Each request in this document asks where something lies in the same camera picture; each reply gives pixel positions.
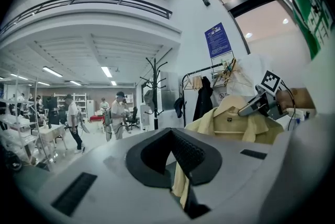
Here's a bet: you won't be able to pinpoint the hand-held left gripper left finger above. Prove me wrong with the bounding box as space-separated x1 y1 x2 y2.
125 127 173 190

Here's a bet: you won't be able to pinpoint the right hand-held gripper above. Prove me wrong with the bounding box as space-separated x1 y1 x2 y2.
237 70 289 121

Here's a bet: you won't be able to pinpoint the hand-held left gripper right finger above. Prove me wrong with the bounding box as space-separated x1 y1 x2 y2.
171 128 224 187

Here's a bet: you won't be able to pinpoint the tan khaki fabric garment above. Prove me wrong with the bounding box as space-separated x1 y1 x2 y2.
171 106 285 208

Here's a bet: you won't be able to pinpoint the person's right forearm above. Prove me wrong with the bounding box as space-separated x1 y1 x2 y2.
276 87 317 113

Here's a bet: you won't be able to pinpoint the small white cabinet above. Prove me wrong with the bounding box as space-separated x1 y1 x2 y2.
140 104 155 131

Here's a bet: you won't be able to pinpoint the black office chair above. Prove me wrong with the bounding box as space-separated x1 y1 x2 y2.
126 106 140 130

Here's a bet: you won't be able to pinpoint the black cap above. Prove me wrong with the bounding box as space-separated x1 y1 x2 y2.
174 96 184 118

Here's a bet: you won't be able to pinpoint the black hanging jacket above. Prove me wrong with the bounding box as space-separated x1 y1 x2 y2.
193 76 214 122

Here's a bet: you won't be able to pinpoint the grey hat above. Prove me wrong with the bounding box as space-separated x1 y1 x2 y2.
143 89 155 113

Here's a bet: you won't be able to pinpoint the black coat rack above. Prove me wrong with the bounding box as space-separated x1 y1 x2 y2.
139 57 168 131

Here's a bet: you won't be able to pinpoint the stack of wooden hangers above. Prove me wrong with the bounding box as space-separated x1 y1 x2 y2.
183 75 204 92

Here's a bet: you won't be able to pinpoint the white fridge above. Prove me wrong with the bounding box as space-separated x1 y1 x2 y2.
86 99 94 119

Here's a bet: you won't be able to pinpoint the table with white tablecloth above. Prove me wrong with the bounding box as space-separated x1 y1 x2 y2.
32 123 68 163

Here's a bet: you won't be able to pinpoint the white metal shelving rack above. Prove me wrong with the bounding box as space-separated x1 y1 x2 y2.
0 70 53 166

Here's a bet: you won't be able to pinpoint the black balcony railing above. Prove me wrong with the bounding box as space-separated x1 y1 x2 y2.
0 0 173 37

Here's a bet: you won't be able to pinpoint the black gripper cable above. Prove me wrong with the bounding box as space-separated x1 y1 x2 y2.
281 81 297 131

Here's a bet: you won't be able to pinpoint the white wall notice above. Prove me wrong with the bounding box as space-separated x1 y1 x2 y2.
210 50 235 66

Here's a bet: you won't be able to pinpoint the black clothes rail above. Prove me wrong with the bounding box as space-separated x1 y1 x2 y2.
182 62 226 127

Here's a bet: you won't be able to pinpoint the blue wall poster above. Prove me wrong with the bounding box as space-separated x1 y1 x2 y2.
204 22 232 59

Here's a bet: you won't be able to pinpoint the white back wall shelves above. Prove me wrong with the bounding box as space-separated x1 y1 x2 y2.
54 92 87 119

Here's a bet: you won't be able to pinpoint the black cable coil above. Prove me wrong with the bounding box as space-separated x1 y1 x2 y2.
5 149 23 171

